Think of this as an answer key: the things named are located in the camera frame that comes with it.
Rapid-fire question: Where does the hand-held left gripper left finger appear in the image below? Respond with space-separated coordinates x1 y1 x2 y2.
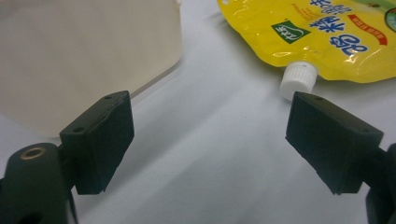
59 90 135 196

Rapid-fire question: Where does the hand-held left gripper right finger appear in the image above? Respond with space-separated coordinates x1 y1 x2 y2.
285 91 385 196

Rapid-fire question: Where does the yellow spout pouch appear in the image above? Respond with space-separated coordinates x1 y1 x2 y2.
217 0 396 102

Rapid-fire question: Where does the red white packet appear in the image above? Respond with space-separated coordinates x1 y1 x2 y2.
0 0 183 138

